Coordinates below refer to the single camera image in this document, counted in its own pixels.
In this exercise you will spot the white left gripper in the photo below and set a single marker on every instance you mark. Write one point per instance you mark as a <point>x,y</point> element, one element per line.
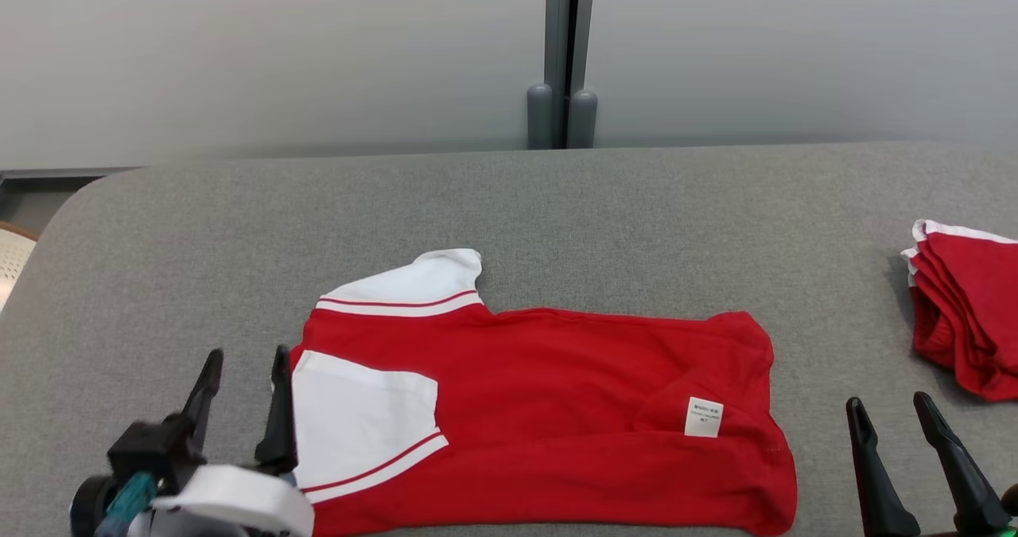
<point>238,501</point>

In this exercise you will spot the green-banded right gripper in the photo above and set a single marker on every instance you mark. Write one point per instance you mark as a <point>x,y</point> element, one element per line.
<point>1013,503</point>

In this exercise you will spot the red shirt with white sleeves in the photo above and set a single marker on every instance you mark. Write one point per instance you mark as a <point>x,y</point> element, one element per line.
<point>970,306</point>
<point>557,402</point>

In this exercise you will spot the white perforated chair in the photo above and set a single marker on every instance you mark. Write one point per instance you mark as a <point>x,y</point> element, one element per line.
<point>12,262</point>

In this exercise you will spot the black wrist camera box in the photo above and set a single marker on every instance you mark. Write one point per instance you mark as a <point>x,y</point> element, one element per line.
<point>151,449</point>

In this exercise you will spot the grey panel base rail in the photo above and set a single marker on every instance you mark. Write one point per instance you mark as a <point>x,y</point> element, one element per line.
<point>48,174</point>

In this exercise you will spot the grey partition post with feet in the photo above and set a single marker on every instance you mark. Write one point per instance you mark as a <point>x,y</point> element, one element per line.
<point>557,44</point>

